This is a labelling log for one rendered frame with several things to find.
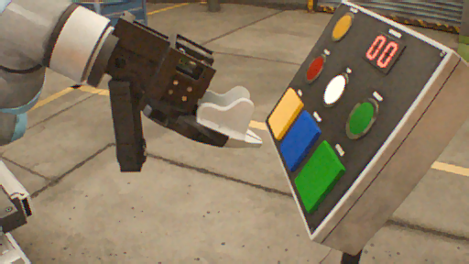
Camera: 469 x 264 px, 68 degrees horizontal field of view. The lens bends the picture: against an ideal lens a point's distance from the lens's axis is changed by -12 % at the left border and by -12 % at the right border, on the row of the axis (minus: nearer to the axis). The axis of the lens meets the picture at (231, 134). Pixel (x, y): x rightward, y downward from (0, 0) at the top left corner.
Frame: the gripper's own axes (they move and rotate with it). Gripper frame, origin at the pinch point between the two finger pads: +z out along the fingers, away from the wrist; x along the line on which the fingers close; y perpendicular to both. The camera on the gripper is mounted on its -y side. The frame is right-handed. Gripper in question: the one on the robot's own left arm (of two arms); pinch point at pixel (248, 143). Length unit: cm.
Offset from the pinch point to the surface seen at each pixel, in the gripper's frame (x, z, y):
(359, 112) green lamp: 1.2, 10.8, 9.9
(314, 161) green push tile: 2.3, 10.4, 0.8
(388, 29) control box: 7.4, 11.1, 20.9
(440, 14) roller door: 599, 430, 155
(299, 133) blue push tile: 10.5, 10.4, 0.8
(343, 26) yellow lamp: 19.8, 10.7, 17.8
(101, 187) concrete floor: 146, -2, -126
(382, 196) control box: -6.7, 15.7, 4.0
